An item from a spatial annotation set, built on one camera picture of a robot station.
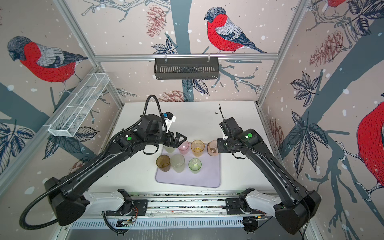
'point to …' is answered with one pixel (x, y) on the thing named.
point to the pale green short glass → (169, 149)
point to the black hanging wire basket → (186, 68)
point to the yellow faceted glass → (197, 147)
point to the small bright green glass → (195, 165)
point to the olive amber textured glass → (163, 162)
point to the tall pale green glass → (177, 162)
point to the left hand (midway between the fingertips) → (180, 136)
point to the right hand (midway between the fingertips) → (218, 148)
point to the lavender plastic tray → (188, 169)
